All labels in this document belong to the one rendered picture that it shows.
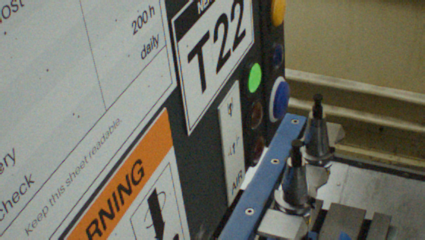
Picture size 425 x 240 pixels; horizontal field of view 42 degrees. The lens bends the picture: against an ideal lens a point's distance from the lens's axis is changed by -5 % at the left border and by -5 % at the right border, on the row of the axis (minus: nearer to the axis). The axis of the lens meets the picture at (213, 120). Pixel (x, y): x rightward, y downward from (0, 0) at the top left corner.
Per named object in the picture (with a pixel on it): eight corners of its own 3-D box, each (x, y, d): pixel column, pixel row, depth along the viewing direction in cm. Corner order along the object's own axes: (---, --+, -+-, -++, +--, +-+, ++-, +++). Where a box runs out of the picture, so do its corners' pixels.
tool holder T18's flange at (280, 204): (289, 184, 90) (289, 174, 88) (322, 200, 86) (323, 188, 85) (267, 210, 86) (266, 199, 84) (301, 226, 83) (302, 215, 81)
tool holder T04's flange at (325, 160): (303, 143, 97) (303, 131, 95) (337, 149, 95) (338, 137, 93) (292, 167, 93) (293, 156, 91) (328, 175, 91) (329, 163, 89)
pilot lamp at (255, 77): (263, 83, 39) (262, 55, 38) (252, 101, 38) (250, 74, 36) (255, 81, 39) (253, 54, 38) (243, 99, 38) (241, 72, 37)
